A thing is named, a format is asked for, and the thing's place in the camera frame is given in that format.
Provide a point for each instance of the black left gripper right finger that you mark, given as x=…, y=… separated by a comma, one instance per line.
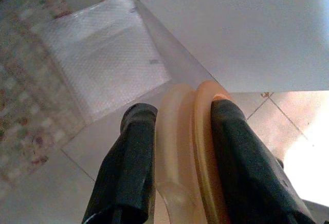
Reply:
x=252, y=162

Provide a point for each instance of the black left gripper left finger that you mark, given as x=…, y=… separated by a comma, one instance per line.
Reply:
x=123, y=162

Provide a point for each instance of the orange lidded plastic container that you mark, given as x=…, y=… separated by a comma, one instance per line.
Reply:
x=180, y=131

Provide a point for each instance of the black fridge door white inside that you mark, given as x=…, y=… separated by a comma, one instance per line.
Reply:
x=244, y=28

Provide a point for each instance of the clear bubble wrap sheet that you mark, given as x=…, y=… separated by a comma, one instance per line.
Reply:
x=102, y=54

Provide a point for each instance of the patterned floor mat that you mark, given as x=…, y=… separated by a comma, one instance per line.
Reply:
x=20, y=93

